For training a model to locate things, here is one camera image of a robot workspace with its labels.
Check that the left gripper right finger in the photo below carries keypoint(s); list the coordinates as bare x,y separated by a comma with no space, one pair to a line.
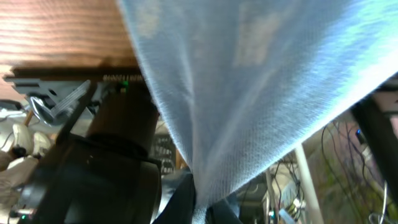
223,212

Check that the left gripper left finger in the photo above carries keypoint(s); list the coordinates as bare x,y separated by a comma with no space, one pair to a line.
178,199

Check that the light blue t-shirt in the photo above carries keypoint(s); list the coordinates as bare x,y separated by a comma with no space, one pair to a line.
239,84

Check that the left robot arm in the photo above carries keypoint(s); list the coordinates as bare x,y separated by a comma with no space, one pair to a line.
108,176

